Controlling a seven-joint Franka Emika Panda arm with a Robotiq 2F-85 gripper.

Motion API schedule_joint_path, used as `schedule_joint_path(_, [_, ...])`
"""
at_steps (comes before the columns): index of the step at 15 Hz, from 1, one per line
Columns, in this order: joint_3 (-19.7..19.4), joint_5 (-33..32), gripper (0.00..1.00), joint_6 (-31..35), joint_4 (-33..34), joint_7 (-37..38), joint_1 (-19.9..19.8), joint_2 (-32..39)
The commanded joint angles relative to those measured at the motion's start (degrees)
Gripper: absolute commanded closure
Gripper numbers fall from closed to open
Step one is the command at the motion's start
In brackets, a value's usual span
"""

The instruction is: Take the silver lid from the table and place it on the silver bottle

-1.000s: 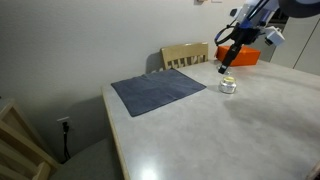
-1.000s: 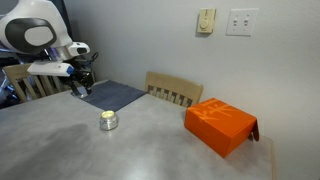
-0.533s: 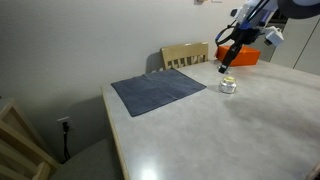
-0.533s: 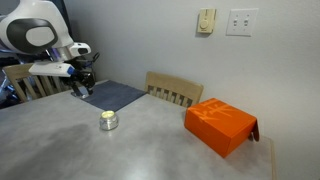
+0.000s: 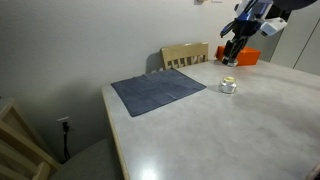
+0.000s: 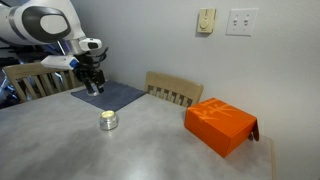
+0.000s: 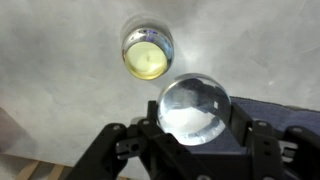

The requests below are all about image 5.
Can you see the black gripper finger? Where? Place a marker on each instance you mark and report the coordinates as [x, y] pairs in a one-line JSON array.
[[230, 48], [240, 45]]

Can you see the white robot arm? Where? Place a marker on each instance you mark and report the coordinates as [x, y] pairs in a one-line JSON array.
[[293, 4]]

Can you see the wooden chair with short slats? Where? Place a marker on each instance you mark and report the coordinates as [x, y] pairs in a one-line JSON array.
[[185, 50]]

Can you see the orange cardboard box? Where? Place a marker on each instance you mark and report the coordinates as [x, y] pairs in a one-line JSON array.
[[251, 55]]

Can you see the dark blue cloth mat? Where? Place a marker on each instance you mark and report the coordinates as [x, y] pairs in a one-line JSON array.
[[156, 90]]

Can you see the silver jar with candle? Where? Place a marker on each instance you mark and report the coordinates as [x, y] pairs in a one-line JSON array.
[[227, 86]]

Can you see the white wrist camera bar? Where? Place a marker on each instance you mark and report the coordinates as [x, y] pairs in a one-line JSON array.
[[275, 26]]

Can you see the wooden chair with long slats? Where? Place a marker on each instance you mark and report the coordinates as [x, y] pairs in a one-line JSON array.
[[20, 143]]

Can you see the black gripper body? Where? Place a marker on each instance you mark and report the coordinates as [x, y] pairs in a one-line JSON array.
[[248, 29]]

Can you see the white closet door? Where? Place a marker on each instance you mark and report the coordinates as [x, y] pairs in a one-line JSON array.
[[305, 50]]

